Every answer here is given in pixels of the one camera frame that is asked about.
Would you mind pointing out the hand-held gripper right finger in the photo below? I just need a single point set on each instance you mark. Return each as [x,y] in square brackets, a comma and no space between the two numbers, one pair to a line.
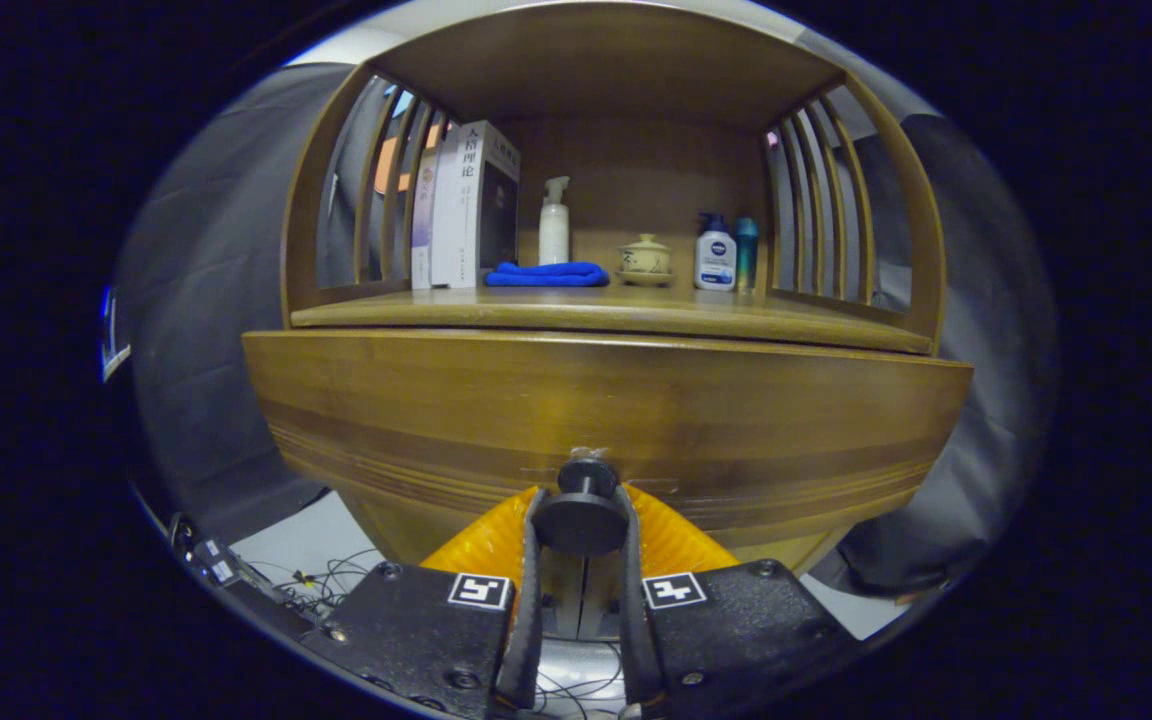
[633,610]

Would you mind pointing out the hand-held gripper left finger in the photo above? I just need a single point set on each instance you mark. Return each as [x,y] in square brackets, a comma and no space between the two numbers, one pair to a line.
[526,600]

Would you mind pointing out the wooden drawer with black knob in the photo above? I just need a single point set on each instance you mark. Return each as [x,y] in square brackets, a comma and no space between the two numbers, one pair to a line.
[436,410]

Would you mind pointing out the wooden countertop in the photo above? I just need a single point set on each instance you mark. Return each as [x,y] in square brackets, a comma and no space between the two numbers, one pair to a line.
[586,310]

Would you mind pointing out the wooden cabinet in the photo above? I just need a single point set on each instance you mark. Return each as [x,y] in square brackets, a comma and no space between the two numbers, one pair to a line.
[616,60]

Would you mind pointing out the black controller box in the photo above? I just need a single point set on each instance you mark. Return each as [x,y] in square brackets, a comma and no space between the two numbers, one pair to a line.
[226,585]

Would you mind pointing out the blue folded cloth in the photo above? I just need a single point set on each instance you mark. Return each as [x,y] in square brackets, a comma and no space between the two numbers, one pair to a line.
[546,274]

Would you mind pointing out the beige lidded teacup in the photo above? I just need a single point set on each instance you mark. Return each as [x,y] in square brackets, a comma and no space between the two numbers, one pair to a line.
[645,260]

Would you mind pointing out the white lotion bottle blue cap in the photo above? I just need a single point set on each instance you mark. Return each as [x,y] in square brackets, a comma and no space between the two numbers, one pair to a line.
[714,260]

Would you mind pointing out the white pump bottle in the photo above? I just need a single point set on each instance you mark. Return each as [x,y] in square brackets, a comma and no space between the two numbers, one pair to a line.
[554,235]

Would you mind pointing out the slim teal bottle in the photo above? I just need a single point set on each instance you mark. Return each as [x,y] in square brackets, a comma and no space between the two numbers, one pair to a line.
[746,250]

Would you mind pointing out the thin lilac book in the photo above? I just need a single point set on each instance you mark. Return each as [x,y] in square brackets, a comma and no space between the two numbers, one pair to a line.
[423,230]

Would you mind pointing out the thick white book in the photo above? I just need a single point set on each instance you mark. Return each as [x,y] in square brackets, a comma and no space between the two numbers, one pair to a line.
[461,220]

